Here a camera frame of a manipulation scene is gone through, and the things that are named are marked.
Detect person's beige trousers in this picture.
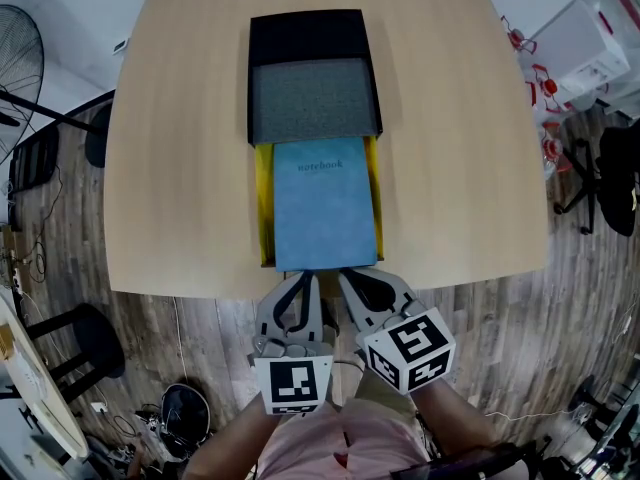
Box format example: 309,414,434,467
330,360,419,414

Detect black round floor fan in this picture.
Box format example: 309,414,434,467
158,381,212,462

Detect person's right forearm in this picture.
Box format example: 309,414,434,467
412,376,503,459

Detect black office chair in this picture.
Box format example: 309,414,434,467
551,118,640,239

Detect wooden desk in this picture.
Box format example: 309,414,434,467
103,0,550,301

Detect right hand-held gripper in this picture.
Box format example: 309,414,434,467
338,266,458,396

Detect black box with grey foam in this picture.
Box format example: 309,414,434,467
247,8,384,146

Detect standing fan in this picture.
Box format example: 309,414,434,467
0,3,101,167

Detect white cardboard box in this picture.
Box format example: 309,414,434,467
528,0,632,100

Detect yellow box tray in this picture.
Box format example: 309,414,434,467
254,135,387,269

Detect blue notebook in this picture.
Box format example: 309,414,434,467
272,136,379,273

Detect clear container with red clips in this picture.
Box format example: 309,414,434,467
499,14,539,55
540,119,574,173
523,61,567,115

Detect person's left forearm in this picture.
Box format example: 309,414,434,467
183,396,284,480

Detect black round stool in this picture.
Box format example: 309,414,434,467
83,101,114,170
23,301,127,405

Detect person's pink shirt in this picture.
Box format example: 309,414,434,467
257,401,434,480

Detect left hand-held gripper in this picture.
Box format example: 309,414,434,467
251,269,336,416

